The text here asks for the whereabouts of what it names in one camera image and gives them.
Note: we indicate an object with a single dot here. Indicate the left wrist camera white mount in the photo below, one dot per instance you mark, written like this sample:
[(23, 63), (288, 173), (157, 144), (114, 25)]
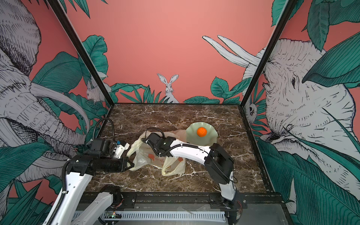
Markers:
[(121, 146)]

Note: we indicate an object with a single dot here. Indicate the white slotted cable duct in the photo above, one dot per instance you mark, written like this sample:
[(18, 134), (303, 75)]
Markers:
[(212, 216)]

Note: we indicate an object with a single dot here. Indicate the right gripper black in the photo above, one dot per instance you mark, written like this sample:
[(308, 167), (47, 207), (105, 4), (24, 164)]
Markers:
[(165, 139)]

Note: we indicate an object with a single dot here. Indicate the black frame post right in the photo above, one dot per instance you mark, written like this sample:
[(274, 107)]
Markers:
[(285, 15)]

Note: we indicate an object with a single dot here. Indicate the black front mounting rail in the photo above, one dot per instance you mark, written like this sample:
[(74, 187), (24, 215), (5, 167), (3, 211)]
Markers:
[(214, 199)]

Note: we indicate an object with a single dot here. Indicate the black frame post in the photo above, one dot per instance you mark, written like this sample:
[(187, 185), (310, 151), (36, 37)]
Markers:
[(73, 36), (285, 15)]

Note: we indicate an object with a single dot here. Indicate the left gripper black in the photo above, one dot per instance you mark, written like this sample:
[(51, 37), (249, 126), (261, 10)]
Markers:
[(123, 163)]

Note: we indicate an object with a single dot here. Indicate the light green scalloped bowl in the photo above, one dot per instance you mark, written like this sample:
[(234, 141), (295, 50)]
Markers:
[(208, 140)]

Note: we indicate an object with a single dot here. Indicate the black frame post left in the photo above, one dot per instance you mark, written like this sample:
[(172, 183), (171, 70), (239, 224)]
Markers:
[(73, 36)]

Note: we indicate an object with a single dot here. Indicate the orange fruit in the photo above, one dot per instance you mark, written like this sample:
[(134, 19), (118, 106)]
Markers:
[(201, 132)]

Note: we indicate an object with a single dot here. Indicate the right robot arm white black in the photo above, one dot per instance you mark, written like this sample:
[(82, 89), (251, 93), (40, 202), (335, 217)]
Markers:
[(217, 162)]

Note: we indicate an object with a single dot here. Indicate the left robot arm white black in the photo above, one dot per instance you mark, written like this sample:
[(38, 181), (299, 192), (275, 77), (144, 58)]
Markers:
[(105, 155)]

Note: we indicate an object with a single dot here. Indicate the translucent plastic fruit bag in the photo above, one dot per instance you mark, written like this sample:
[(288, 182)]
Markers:
[(144, 155)]

